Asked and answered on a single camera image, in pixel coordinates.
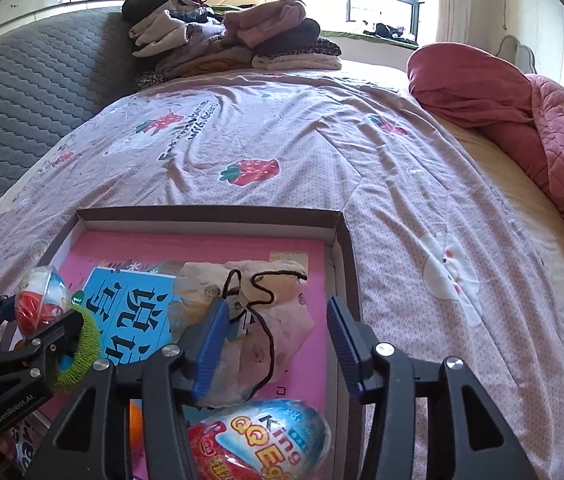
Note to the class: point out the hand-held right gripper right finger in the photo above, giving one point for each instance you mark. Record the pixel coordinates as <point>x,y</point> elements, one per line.
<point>344,345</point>

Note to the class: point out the grey quilted headboard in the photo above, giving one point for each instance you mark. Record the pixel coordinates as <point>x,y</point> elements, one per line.
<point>22,100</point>

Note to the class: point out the pink quilt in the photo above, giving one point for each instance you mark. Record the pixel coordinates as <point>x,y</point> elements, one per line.
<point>552,125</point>

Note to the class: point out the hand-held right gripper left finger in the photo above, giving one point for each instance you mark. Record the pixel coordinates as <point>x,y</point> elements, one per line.
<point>209,350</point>

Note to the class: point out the green hair scrunchie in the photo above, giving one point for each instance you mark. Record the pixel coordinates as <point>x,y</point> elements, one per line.
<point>89,340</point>

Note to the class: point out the beige bed sheet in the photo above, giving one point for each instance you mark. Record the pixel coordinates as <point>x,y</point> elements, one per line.
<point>512,180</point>

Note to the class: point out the person's left hand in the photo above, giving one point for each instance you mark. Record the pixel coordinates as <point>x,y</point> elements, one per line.
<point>6,447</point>

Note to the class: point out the shallow cardboard box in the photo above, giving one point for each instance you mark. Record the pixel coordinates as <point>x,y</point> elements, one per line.
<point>212,217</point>

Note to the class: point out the green windowsill mat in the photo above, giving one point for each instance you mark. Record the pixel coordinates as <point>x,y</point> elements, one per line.
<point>347,37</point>

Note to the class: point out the orange ball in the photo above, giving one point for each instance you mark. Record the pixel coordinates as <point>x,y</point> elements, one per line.
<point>135,425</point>

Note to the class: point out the pile of folded clothes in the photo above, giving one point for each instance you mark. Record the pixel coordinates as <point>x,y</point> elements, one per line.
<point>212,45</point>

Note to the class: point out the dark clothes on windowsill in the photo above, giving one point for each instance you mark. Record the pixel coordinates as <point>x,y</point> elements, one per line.
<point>387,31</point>

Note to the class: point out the white chair back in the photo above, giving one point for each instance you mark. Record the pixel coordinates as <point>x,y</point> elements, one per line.
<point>527,55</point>

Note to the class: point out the small red blue toy egg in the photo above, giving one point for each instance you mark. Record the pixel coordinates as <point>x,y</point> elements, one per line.
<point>37,300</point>

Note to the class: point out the large red blue toy egg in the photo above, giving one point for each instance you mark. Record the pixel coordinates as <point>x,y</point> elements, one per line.
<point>262,440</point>

